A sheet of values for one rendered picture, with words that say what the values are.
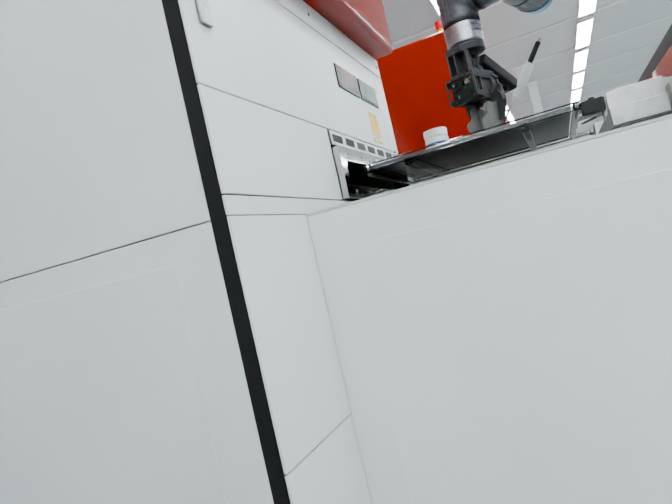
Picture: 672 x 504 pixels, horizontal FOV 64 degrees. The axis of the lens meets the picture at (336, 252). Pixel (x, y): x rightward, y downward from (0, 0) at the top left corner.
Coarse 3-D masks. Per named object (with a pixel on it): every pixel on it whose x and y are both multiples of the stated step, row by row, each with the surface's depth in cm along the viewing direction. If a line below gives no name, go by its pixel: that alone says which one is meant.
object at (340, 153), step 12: (336, 156) 94; (348, 156) 98; (360, 156) 104; (372, 156) 111; (336, 168) 94; (348, 180) 95; (348, 192) 94; (360, 192) 100; (372, 192) 106; (384, 192) 113
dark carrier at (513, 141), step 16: (544, 128) 97; (560, 128) 102; (464, 144) 95; (480, 144) 99; (496, 144) 103; (512, 144) 108; (432, 160) 105; (448, 160) 110; (464, 160) 116; (480, 160) 122; (416, 176) 124
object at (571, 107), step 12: (552, 108) 85; (564, 108) 84; (576, 108) 83; (516, 120) 87; (528, 120) 86; (540, 120) 86; (480, 132) 89; (492, 132) 88; (444, 144) 91; (456, 144) 91; (396, 156) 95; (408, 156) 94; (420, 156) 94; (372, 168) 97
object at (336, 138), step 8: (336, 136) 97; (344, 136) 101; (336, 144) 96; (344, 144) 100; (352, 144) 104; (360, 144) 108; (368, 144) 114; (368, 152) 112; (376, 152) 118; (384, 152) 123; (392, 152) 130
